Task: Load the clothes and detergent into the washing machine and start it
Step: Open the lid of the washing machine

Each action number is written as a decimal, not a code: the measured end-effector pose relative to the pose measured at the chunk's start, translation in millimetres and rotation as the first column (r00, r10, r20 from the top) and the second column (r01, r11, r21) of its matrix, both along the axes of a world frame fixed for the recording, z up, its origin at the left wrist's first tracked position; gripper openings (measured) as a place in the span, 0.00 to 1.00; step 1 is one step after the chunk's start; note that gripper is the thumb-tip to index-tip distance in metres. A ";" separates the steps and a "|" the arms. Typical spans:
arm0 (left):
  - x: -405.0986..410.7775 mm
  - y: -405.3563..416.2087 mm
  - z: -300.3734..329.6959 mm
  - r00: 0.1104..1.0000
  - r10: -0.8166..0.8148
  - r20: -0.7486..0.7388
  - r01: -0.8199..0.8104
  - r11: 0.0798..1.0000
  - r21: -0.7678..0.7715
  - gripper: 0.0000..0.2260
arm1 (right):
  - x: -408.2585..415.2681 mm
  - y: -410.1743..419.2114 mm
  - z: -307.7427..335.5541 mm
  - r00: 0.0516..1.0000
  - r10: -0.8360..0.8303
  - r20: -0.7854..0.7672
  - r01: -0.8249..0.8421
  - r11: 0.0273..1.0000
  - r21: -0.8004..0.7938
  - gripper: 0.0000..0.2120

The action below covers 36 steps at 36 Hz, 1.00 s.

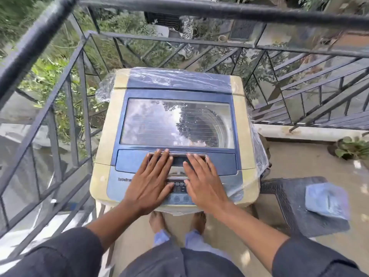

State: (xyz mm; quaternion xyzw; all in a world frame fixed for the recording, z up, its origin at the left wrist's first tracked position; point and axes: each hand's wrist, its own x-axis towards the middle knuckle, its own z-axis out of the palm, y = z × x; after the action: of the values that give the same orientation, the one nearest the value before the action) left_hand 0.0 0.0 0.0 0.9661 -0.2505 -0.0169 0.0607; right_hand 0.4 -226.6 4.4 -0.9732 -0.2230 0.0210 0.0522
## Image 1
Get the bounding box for person's left hand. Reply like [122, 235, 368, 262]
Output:
[122, 149, 175, 217]

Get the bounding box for person's right hand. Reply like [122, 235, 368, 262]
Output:
[183, 153, 232, 218]

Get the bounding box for person's left forearm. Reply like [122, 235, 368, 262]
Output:
[85, 200, 151, 251]

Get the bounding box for person's right forearm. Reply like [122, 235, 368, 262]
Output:
[212, 203, 290, 272]

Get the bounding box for person's left foot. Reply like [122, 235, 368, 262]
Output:
[149, 211, 165, 234]

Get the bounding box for person's foot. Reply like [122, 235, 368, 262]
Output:
[190, 212, 207, 234]
[149, 211, 165, 234]

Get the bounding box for blue glass washing machine lid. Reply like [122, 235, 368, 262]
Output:
[115, 89, 241, 177]

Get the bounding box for person's right foot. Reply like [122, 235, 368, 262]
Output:
[190, 212, 207, 234]

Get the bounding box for cream and blue washing machine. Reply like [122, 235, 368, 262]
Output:
[89, 68, 261, 214]

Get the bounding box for light blue trousers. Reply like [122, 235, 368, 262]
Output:
[153, 229, 229, 258]

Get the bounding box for black plastic stool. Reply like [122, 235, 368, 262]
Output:
[259, 176, 351, 239]

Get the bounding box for clear plastic wrap cover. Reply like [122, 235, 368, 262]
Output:
[95, 66, 272, 211]

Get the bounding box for blue plastic packet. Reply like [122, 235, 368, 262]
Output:
[305, 182, 351, 221]

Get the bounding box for dark grey shirt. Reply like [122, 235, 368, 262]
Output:
[0, 227, 369, 277]

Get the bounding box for green potted plant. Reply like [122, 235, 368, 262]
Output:
[327, 135, 369, 170]

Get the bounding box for green trees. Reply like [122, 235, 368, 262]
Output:
[0, 0, 369, 147]

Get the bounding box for black outdoor air conditioner unit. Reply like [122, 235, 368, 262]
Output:
[144, 11, 183, 33]

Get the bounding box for grey outdoor air conditioner unit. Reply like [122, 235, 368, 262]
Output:
[229, 20, 258, 41]

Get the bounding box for black metal balcony railing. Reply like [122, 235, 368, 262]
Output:
[0, 0, 369, 266]

